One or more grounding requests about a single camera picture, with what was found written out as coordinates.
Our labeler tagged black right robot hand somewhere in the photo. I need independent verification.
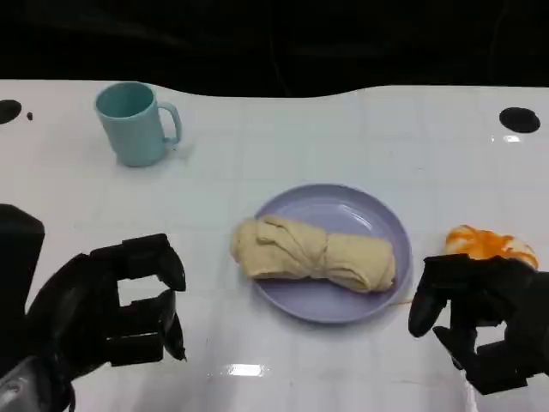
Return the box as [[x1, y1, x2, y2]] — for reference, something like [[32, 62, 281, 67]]
[[407, 252, 549, 396]]

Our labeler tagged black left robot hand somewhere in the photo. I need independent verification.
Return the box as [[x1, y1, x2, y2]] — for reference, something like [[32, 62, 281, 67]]
[[24, 233, 189, 383]]

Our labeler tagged beige towel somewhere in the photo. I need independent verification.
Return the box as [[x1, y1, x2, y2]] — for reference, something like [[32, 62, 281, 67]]
[[231, 214, 397, 294]]

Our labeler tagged orange and white bread roll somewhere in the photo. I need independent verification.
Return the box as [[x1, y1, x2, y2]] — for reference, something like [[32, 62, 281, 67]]
[[443, 223, 540, 270]]

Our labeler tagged pale green mug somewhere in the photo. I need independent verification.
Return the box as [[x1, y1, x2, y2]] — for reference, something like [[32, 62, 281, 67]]
[[94, 82, 184, 168]]

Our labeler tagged lilac plate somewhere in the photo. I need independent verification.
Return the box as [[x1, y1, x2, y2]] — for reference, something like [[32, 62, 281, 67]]
[[251, 183, 413, 324]]

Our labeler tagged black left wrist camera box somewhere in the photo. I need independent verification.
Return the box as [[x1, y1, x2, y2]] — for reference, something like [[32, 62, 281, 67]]
[[0, 203, 46, 360]]

